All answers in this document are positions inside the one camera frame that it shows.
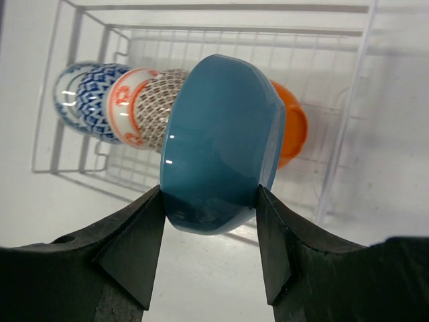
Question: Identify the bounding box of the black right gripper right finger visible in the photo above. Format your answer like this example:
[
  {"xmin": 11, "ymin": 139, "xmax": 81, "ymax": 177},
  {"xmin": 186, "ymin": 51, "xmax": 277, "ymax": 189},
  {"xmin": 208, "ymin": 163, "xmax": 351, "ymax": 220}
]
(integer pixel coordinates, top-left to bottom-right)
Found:
[{"xmin": 256, "ymin": 187, "xmax": 428, "ymax": 321}]

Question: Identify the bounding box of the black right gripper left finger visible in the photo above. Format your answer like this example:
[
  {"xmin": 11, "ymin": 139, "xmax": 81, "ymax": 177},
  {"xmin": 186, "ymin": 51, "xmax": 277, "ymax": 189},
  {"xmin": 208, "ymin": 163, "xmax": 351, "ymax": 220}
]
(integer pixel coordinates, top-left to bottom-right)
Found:
[{"xmin": 1, "ymin": 187, "xmax": 166, "ymax": 321}]

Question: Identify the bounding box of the white bowl blue orange rim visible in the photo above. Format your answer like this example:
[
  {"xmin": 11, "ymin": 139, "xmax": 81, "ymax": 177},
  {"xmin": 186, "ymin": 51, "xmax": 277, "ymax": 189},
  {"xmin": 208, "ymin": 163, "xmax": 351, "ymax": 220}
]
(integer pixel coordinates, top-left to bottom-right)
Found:
[{"xmin": 271, "ymin": 80, "xmax": 308, "ymax": 169}]

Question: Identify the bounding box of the teal blue bowl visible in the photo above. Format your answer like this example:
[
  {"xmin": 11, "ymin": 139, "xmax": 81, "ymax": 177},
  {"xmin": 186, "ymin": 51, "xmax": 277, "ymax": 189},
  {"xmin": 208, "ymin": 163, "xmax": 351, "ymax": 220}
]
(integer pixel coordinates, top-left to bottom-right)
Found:
[{"xmin": 160, "ymin": 54, "xmax": 286, "ymax": 235}]

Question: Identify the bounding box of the orange geometric patterned bowl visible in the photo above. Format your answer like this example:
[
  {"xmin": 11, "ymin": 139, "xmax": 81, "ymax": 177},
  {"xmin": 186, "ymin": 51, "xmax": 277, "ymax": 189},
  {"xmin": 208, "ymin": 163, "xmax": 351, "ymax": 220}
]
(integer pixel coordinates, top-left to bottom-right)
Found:
[{"xmin": 76, "ymin": 63, "xmax": 131, "ymax": 144}]

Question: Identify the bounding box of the orange floral bowl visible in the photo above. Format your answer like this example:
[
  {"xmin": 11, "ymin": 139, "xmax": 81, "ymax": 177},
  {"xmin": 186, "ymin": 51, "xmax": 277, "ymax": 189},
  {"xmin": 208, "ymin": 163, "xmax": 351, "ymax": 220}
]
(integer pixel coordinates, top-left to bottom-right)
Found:
[{"xmin": 105, "ymin": 68, "xmax": 160, "ymax": 150}]

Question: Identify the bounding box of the brown patterned bowl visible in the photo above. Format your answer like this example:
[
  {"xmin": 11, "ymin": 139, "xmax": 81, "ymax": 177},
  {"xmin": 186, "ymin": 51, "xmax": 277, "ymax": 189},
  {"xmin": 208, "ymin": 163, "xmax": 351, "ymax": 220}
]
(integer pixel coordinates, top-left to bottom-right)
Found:
[{"xmin": 133, "ymin": 68, "xmax": 189, "ymax": 153}]

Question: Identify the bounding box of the blue floral bowl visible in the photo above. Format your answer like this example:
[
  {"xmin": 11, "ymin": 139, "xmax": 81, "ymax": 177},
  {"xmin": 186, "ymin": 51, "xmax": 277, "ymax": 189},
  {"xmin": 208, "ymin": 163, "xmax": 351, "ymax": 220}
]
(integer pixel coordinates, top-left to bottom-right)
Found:
[{"xmin": 52, "ymin": 61, "xmax": 101, "ymax": 135}]

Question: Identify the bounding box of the clear acrylic dish rack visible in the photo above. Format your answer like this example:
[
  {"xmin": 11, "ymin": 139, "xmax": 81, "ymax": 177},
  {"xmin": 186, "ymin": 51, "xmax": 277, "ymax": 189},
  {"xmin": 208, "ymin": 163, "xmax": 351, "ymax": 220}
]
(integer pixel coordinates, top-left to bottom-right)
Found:
[{"xmin": 32, "ymin": 0, "xmax": 429, "ymax": 249}]

